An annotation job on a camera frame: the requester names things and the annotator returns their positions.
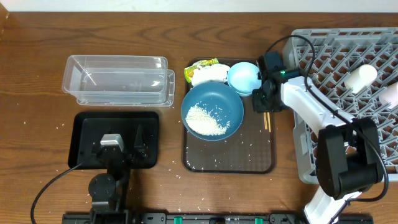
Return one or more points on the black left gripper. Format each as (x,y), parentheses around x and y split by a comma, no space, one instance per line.
(116,152)

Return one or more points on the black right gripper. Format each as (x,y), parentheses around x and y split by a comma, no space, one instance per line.
(259,106)

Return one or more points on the wooden chopstick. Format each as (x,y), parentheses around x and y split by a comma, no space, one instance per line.
(265,121)
(269,121)

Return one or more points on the white plastic cup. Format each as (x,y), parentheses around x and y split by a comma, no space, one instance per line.
(360,78)

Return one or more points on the pink plastic cup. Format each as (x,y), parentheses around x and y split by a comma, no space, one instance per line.
(390,96)

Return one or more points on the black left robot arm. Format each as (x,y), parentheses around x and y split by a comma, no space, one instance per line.
(109,190)

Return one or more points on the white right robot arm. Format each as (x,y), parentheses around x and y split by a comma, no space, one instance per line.
(348,154)

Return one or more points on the grey dishwasher rack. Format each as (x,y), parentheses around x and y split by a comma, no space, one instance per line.
(331,54)

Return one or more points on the light blue bowl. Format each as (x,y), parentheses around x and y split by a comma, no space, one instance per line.
(243,78)

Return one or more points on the black plastic bin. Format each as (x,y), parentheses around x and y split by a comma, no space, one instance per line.
(90,126)

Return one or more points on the dark brown serving tray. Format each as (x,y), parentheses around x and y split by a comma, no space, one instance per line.
(250,150)

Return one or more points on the dark blue plate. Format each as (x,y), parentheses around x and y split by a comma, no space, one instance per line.
(218,99)

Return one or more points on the pile of white rice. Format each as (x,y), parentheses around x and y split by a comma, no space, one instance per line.
(201,121)

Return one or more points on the clear plastic container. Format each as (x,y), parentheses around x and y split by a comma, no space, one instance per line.
(82,69)

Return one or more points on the green yellow snack wrapper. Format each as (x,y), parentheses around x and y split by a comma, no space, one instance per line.
(189,71)

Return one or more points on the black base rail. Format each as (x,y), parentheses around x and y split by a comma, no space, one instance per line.
(162,218)

